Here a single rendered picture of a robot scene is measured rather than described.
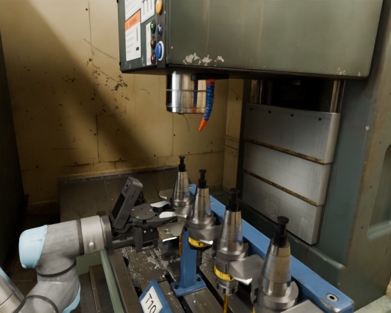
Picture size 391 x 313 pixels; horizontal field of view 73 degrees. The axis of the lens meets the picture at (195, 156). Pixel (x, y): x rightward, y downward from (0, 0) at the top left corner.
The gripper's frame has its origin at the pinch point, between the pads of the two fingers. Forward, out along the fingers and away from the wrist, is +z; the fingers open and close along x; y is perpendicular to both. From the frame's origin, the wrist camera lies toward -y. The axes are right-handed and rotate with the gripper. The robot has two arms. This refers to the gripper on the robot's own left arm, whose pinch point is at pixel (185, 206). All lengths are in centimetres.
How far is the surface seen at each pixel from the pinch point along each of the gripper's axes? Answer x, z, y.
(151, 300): -0.1, -9.4, 25.3
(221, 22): 4.1, 5.7, -42.1
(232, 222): 23.3, -2.3, -8.0
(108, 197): -111, -3, 43
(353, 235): 7, 62, 21
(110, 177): -127, 1, 36
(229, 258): 24.6, -3.4, -2.3
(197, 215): 12.3, -3.1, -4.2
